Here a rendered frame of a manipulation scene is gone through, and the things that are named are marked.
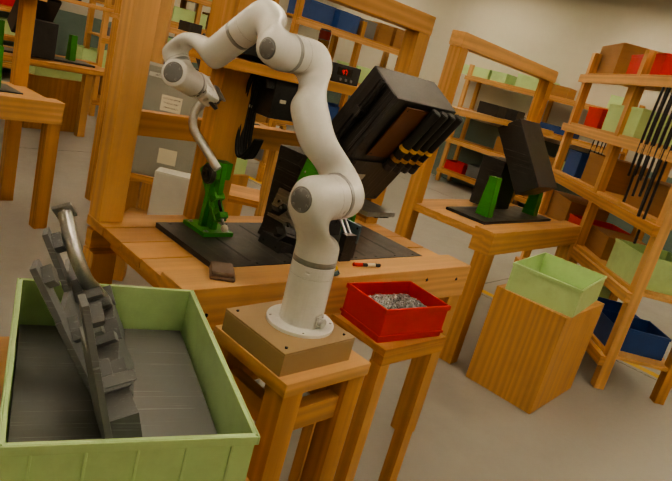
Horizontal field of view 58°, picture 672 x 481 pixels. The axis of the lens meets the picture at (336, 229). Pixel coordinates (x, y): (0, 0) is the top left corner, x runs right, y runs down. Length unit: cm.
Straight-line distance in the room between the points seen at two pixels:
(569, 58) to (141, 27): 999
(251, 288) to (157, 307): 39
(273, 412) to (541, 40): 1075
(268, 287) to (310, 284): 40
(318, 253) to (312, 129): 32
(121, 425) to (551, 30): 1116
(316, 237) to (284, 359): 31
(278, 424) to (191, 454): 51
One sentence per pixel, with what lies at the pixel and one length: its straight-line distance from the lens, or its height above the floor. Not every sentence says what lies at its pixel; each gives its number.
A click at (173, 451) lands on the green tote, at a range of 113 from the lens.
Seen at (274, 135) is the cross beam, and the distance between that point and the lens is 269.
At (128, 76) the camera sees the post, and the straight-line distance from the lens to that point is 220.
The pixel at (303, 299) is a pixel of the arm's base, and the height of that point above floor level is 101.
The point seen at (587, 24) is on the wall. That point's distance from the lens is 1168.
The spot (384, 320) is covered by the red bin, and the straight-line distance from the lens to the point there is 199.
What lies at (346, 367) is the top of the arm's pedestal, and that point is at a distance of 170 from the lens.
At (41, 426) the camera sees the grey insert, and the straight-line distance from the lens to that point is 131.
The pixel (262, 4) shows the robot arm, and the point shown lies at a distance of 174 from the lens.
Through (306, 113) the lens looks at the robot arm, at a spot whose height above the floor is 148.
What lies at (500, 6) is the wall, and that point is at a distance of 1243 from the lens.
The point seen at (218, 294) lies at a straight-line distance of 187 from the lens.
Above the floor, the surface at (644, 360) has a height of 26.
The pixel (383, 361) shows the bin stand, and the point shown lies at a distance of 201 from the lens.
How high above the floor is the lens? 162
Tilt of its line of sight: 15 degrees down
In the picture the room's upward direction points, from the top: 15 degrees clockwise
